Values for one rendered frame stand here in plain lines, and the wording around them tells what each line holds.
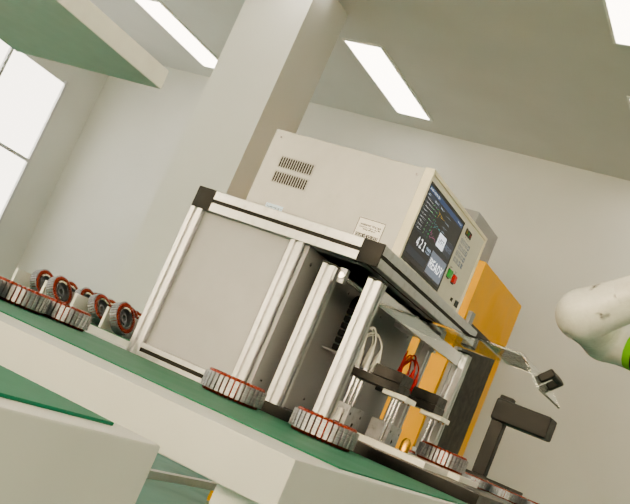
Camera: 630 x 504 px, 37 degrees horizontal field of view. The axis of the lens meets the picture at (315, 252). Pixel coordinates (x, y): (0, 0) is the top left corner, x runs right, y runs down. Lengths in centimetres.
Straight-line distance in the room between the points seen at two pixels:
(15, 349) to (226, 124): 510
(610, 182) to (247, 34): 309
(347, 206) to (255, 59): 433
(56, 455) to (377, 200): 153
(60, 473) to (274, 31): 587
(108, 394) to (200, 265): 95
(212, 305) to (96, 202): 778
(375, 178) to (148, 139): 767
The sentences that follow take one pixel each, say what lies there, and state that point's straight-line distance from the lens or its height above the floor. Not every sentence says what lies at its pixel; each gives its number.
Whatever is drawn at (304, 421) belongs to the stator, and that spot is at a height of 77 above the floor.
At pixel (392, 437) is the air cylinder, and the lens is 214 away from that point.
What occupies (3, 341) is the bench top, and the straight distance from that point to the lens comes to 109.
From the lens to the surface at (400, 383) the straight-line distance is 186.
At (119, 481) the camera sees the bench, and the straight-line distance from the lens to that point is 50.
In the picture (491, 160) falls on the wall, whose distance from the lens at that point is 797.
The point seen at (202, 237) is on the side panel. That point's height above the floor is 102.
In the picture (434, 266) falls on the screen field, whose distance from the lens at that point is 206.
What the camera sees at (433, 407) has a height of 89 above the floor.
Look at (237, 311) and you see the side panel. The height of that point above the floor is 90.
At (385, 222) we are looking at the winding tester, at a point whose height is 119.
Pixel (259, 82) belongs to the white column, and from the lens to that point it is 613.
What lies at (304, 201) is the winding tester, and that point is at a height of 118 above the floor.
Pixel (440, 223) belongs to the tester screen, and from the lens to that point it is 202.
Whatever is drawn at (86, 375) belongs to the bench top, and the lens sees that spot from 101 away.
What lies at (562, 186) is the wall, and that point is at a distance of 775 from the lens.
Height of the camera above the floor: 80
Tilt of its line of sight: 8 degrees up
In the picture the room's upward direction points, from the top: 23 degrees clockwise
